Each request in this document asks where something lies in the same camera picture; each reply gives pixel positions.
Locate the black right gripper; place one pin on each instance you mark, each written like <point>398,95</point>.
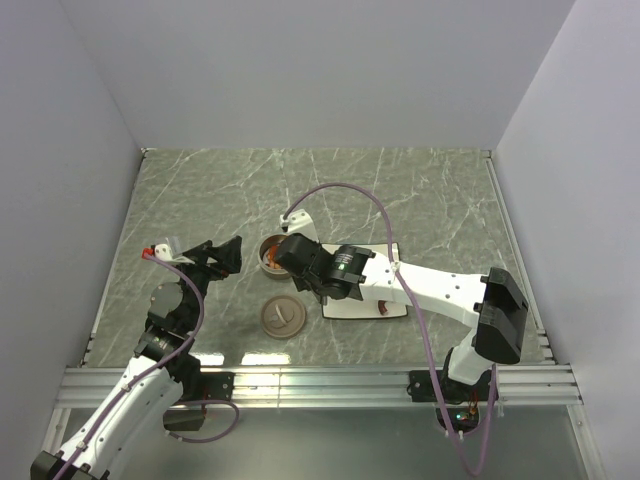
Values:
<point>301,283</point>

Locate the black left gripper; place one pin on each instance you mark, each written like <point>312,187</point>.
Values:
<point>227,257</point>

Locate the orange chicken drumstick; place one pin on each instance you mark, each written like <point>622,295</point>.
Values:
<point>271,257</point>

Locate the beige round lid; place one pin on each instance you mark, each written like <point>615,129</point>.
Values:
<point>283,316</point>

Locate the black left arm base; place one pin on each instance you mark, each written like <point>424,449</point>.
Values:
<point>209,391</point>

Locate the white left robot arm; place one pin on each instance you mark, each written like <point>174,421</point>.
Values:
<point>161,373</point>

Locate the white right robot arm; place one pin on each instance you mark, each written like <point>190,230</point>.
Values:
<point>492,305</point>

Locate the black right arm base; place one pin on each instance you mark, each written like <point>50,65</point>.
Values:
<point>421,389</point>

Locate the beige round container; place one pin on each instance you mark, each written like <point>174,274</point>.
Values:
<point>275,274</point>

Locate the white rectangular plate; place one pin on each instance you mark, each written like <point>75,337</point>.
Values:
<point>351,309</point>

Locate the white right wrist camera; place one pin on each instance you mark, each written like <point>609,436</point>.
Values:
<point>299,221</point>

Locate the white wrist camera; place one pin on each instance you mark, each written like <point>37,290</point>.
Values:
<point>299,221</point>
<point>168,250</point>

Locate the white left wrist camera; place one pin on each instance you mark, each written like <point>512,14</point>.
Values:
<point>168,250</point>

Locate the aluminium table edge rail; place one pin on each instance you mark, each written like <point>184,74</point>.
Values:
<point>362,386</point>

